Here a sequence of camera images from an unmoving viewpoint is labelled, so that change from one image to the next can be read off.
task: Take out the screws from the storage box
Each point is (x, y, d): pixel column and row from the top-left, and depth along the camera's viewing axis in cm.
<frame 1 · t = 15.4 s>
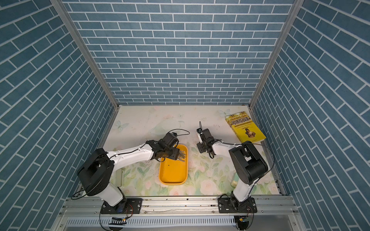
left hand: (178, 154, 88), fingers open
right hand: (203, 144, 98), fingers closed
yellow plastic storage tray: (174, 172, 86), on the table
yellow book: (246, 130, 104), point 4 cm above the table

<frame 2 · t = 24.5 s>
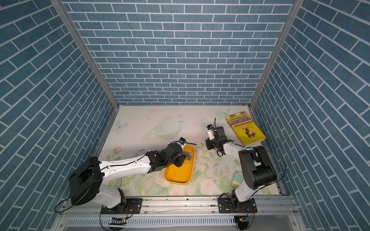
left hand: (185, 156, 83), fingers open
right hand: (209, 140, 97), fingers closed
yellow plastic storage tray: (183, 173, 88), on the table
the other named things where they were.

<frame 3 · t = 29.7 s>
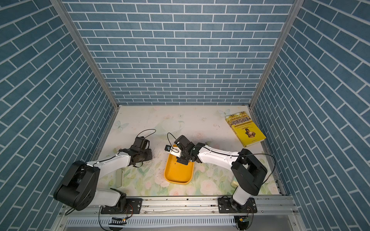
left hand: (153, 154, 92), fingers closed
right hand: (179, 154, 86), fingers closed
the named things where they were.

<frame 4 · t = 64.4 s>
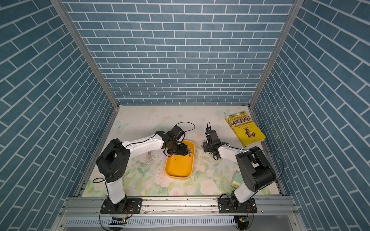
left hand: (186, 153, 89), fingers open
right hand: (208, 143, 97), fingers closed
yellow plastic storage tray: (179, 166, 89), on the table
the other named things where they were.

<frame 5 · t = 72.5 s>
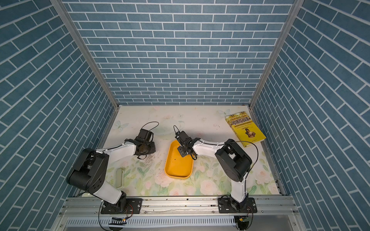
left hand: (156, 148, 94), fingers open
right hand: (184, 148, 94), fingers open
the named things where they were.

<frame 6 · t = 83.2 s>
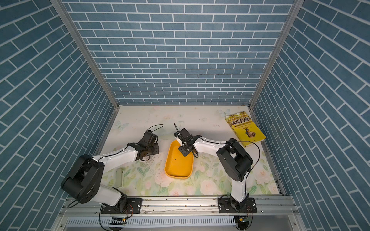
left hand: (159, 148, 92), fingers open
right hand: (185, 148, 94), fingers open
the named things where they were.

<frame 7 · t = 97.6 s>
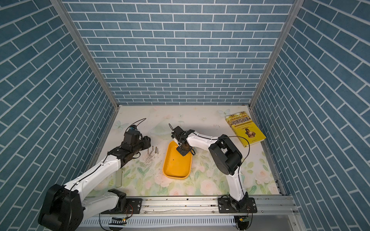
left hand: (150, 139, 86), fingers open
right hand: (185, 150, 95), fingers closed
the named things where they were.

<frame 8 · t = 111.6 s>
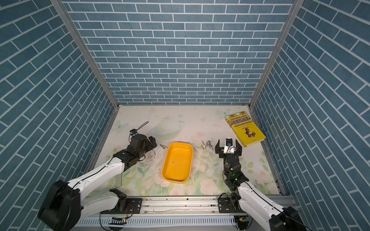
left hand: (153, 142, 87), fingers open
right hand: (228, 141, 82), fingers open
screws right of tray: (209, 145, 99), on the table
the other named things where they were.

